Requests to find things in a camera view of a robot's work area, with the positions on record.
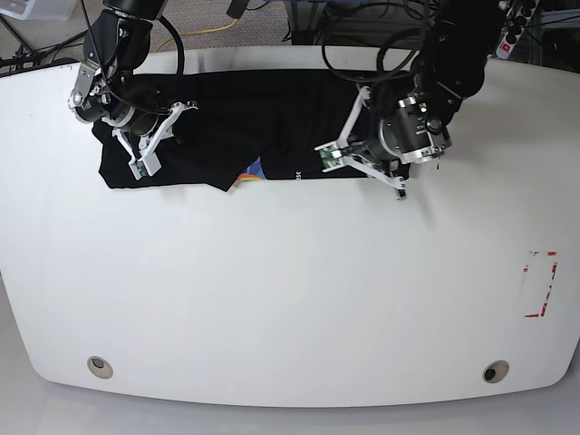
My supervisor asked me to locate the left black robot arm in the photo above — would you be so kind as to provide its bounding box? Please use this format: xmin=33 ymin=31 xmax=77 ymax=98
xmin=316 ymin=1 xmax=506 ymax=198

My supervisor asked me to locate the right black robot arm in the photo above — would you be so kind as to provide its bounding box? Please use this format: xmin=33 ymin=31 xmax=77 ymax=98
xmin=68 ymin=1 xmax=198 ymax=179

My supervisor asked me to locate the black T-shirt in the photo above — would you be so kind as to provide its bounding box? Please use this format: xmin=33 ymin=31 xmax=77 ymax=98
xmin=92 ymin=70 xmax=363 ymax=191

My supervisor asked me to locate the clear plastic storage box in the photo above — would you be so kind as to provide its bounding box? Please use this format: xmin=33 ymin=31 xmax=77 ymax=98
xmin=0 ymin=0 xmax=77 ymax=21

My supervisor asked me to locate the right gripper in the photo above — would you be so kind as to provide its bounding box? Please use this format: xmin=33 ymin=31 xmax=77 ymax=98
xmin=68 ymin=61 xmax=198 ymax=168

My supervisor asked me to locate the black tripod stand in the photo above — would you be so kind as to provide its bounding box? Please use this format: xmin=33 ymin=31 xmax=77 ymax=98
xmin=1 ymin=16 xmax=86 ymax=73

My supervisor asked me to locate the left table cable grommet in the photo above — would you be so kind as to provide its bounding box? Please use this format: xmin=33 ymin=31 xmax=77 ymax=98
xmin=87 ymin=356 xmax=113 ymax=380

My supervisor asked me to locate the white power strip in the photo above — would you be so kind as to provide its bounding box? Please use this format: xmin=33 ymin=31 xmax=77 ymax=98
xmin=496 ymin=0 xmax=540 ymax=60

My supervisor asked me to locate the right table cable grommet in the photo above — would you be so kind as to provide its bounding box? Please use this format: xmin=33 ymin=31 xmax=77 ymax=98
xmin=482 ymin=361 xmax=509 ymax=383

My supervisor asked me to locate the red tape rectangle marking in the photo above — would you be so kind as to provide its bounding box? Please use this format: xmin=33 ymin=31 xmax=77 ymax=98
xmin=518 ymin=251 xmax=558 ymax=318

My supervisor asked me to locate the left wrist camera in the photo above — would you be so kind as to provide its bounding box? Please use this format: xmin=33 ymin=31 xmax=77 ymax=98
xmin=314 ymin=141 xmax=345 ymax=173

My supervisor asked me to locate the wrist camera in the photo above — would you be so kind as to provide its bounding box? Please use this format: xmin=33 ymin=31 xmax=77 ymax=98
xmin=129 ymin=154 xmax=161 ymax=180
xmin=314 ymin=141 xmax=345 ymax=173

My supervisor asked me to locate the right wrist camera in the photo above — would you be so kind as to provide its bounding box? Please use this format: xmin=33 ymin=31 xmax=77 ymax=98
xmin=129 ymin=154 xmax=161 ymax=180

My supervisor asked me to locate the yellow cable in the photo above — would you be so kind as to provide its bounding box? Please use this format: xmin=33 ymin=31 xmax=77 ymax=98
xmin=153 ymin=14 xmax=237 ymax=53

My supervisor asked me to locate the table cable grommet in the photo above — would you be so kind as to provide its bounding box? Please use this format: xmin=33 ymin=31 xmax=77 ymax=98
xmin=87 ymin=356 xmax=113 ymax=380
xmin=482 ymin=361 xmax=509 ymax=383

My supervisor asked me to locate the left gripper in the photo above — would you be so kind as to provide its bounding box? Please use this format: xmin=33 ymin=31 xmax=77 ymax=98
xmin=337 ymin=83 xmax=453 ymax=200

